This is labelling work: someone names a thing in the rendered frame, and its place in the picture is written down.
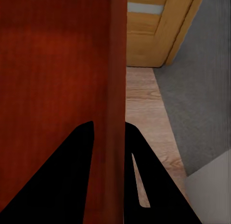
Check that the storage box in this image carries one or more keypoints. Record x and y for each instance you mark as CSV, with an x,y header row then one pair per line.
x,y
62,64

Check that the door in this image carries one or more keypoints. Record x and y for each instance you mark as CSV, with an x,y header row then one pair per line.
x,y
156,30

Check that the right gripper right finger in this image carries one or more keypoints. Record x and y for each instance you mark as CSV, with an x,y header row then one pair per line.
x,y
168,204

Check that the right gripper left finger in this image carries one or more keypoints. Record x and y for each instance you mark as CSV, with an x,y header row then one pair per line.
x,y
56,194

